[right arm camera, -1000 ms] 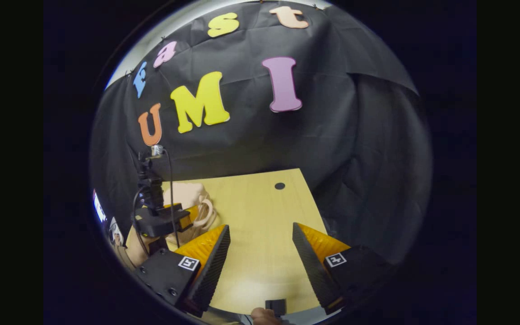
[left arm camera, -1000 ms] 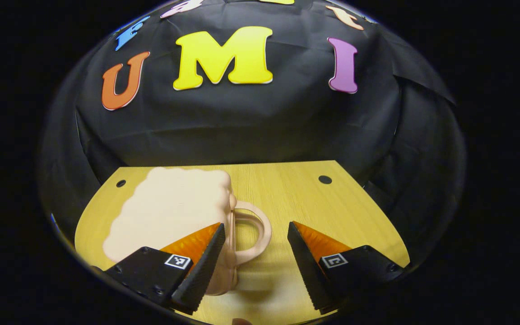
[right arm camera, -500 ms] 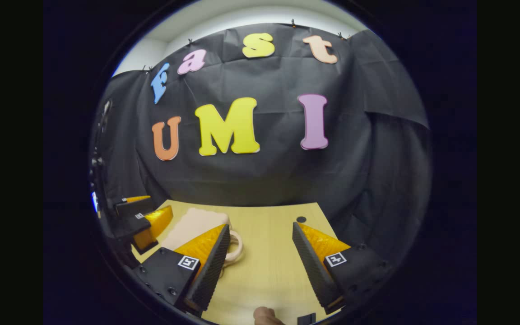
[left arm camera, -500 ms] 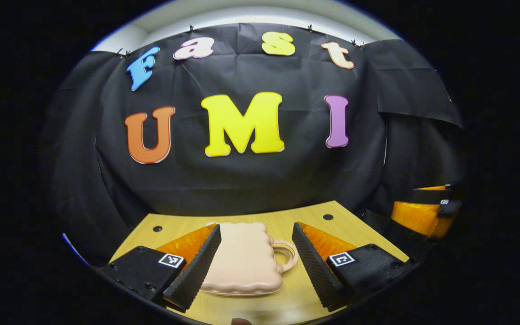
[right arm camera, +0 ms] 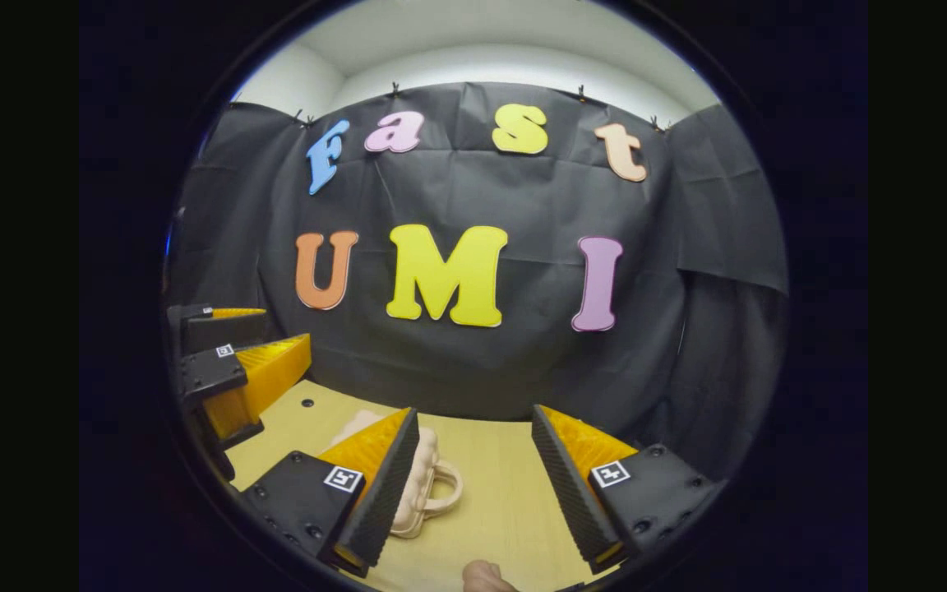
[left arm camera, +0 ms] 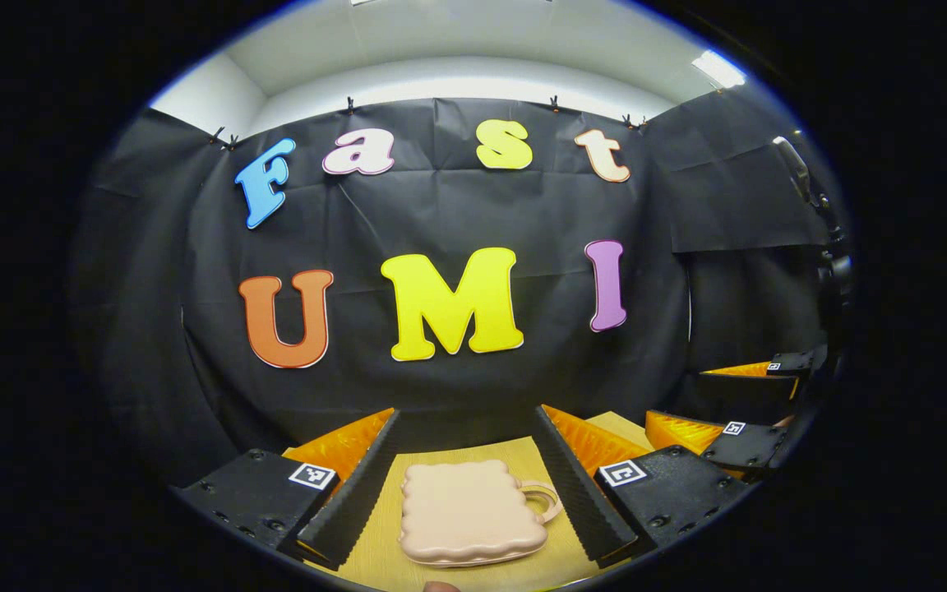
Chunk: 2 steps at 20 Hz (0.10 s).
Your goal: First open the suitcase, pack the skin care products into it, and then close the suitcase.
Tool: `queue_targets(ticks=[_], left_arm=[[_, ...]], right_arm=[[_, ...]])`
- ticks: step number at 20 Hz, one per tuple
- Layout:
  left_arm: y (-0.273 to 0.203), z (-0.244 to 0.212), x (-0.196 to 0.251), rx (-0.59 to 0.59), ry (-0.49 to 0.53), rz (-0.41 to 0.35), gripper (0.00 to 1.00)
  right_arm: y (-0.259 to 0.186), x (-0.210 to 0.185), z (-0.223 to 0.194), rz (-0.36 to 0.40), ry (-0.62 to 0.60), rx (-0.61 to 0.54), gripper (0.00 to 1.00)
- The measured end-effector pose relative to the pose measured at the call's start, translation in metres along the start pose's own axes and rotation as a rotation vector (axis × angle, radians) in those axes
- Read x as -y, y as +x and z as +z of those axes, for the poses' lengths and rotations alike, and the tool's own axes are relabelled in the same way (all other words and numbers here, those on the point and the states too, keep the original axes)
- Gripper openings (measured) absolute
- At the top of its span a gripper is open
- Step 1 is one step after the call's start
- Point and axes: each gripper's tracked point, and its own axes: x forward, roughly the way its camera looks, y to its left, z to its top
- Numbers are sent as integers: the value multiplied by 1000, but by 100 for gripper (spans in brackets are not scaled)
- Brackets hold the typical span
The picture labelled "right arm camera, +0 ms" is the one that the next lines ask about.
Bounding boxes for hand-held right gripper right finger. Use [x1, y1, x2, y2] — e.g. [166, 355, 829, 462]
[529, 403, 725, 575]

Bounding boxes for beige pink suitcase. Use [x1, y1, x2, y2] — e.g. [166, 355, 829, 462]
[327, 409, 464, 540]

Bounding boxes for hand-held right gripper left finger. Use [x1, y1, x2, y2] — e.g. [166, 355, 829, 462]
[242, 407, 421, 578]

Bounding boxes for black backdrop cloth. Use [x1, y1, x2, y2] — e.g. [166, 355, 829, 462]
[165, 81, 788, 482]

